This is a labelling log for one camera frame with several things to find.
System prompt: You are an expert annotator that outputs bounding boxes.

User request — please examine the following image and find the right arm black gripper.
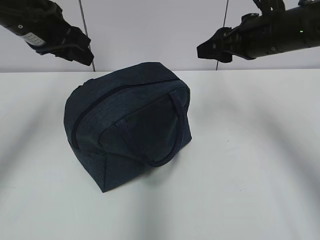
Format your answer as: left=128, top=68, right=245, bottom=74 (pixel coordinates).
left=196, top=13, right=275, bottom=63

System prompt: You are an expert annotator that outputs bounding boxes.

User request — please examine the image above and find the dark blue lunch bag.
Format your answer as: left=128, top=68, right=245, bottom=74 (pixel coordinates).
left=63, top=62, right=192, bottom=192

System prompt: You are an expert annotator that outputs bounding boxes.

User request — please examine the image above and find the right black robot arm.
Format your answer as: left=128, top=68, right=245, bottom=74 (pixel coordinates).
left=196, top=0, right=320, bottom=63

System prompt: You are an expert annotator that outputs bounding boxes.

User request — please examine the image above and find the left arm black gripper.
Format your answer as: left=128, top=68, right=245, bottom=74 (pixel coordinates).
left=24, top=4, right=94, bottom=66

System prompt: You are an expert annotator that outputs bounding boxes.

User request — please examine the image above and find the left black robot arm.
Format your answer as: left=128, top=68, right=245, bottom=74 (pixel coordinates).
left=0, top=0, right=94, bottom=66

